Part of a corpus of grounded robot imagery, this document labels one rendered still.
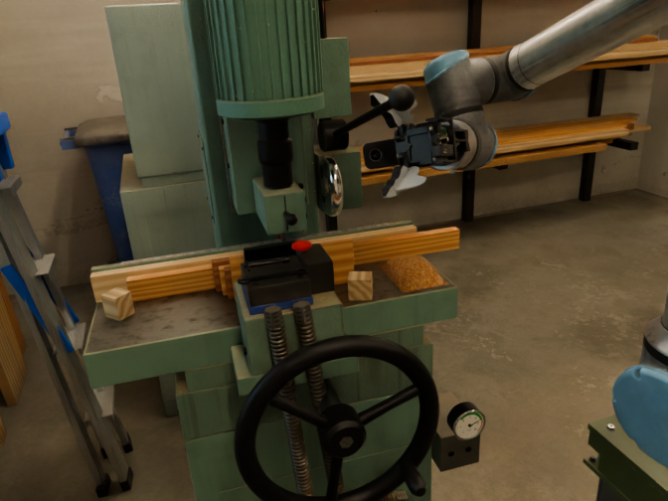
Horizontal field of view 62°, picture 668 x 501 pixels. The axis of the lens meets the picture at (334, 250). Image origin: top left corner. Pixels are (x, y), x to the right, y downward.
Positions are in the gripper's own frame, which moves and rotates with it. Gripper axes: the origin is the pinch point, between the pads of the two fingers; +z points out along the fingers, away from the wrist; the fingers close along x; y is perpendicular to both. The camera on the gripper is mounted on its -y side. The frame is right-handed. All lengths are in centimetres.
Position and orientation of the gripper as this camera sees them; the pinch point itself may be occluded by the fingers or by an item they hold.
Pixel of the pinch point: (372, 146)
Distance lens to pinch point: 84.3
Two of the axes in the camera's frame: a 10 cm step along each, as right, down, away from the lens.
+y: 8.1, -0.6, -5.9
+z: -5.8, 1.4, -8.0
